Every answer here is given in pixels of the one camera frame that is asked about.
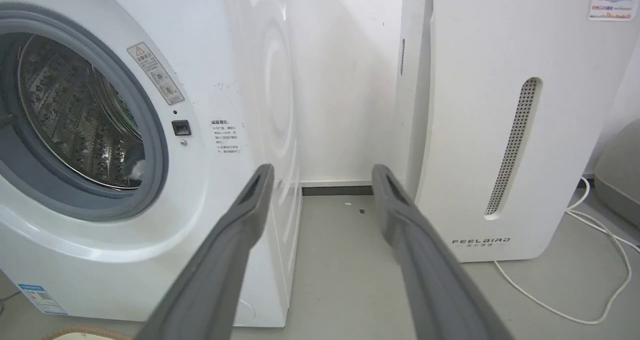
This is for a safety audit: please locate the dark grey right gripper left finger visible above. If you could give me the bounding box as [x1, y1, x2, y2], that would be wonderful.
[135, 163, 275, 340]

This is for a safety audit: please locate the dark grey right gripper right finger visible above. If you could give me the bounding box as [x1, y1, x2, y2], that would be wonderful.
[371, 164, 516, 340]

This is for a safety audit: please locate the white front-load washing machine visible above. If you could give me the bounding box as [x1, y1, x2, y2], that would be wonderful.
[0, 0, 304, 328]

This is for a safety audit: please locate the wicker basket rim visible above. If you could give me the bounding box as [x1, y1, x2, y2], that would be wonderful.
[42, 325, 135, 340]

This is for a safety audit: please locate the white Feelbird air purifier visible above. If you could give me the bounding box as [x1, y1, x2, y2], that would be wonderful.
[393, 0, 640, 263]

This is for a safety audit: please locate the grey rounded appliance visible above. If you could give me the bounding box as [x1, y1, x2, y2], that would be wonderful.
[593, 120, 640, 229]

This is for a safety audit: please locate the white power cable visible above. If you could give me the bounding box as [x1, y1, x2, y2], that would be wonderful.
[494, 176, 640, 325]

